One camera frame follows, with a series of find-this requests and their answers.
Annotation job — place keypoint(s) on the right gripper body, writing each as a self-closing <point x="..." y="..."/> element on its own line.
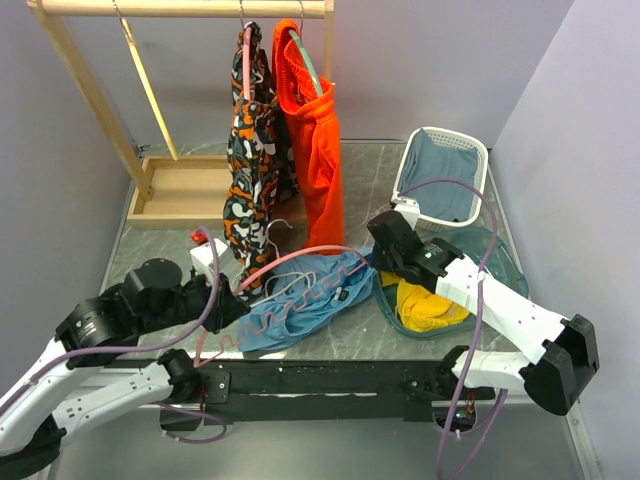
<point x="382" y="260"/>

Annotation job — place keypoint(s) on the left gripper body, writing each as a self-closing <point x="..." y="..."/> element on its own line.
<point x="194" y="298"/>

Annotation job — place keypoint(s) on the light blue shorts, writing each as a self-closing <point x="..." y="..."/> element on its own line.
<point x="311" y="290"/>

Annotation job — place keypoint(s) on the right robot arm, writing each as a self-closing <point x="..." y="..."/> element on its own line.
<point x="555" y="357"/>

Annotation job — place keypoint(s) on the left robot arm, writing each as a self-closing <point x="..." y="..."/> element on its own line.
<point x="39" y="416"/>

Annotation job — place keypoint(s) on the camouflage patterned shorts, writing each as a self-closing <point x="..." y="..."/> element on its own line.
<point x="260" y="160"/>

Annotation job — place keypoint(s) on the orange shorts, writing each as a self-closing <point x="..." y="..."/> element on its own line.
<point x="314" y="130"/>

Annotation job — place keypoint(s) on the wooden hanger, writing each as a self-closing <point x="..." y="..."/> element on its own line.
<point x="145" y="82"/>

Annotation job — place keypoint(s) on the teal hanger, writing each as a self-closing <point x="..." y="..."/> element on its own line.
<point x="296" y="37"/>

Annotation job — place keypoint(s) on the pink hanger under camouflage shorts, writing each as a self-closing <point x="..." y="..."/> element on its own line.
<point x="246" y="54"/>

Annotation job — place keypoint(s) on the yellow garment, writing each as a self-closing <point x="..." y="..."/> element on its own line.
<point x="419" y="310"/>

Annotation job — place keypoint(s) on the teal transparent tray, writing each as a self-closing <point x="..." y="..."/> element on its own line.
<point x="472" y="241"/>

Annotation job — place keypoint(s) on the grey-blue garment in basket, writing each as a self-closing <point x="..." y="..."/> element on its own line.
<point x="431" y="155"/>

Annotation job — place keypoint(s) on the wooden clothes rack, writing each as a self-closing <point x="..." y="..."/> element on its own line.
<point x="167" y="194"/>

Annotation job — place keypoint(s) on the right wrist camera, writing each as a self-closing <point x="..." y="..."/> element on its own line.
<point x="409" y="209"/>

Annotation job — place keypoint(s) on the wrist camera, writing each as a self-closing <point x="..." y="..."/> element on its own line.
<point x="409" y="209"/>
<point x="202" y="255"/>

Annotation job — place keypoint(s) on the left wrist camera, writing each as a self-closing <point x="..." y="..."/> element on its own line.
<point x="202" y="255"/>

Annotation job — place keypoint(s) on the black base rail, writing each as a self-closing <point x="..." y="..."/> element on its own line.
<point x="238" y="390"/>

